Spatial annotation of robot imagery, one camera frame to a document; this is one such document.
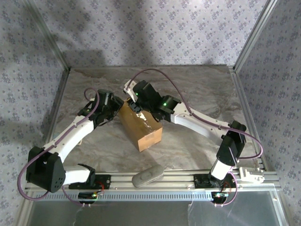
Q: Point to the brown cardboard express box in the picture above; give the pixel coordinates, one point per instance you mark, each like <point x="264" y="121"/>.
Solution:
<point x="148" y="139"/>

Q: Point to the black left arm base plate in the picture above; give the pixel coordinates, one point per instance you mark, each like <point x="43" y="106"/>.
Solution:
<point x="105" y="181"/>

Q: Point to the small black controller board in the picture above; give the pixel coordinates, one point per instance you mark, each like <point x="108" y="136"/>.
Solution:
<point x="87" y="196"/>
<point x="219" y="196"/>

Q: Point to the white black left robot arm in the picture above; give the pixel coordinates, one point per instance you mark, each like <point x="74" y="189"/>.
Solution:
<point x="70" y="139"/>

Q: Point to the aluminium mounting rail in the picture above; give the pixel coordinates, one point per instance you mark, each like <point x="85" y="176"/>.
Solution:
<point x="176" y="180"/>

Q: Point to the grey metal panel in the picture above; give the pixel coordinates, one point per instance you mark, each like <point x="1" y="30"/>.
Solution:
<point x="141" y="214"/>

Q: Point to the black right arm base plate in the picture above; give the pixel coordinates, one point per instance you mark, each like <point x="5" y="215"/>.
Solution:
<point x="202" y="182"/>

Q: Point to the aluminium side rail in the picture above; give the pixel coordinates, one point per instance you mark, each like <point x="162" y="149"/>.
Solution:
<point x="245" y="103"/>
<point x="52" y="113"/>

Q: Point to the grey oval pad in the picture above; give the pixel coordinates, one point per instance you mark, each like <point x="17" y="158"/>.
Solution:
<point x="148" y="176"/>

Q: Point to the white plastic bracket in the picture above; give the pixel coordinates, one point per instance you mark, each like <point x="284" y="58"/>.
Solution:
<point x="251" y="174"/>

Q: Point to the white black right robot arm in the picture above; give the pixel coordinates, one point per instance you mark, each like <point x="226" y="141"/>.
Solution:
<point x="200" y="124"/>

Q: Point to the aluminium frame post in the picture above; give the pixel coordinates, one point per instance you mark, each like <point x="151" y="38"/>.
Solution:
<point x="253" y="35"/>
<point x="51" y="40"/>

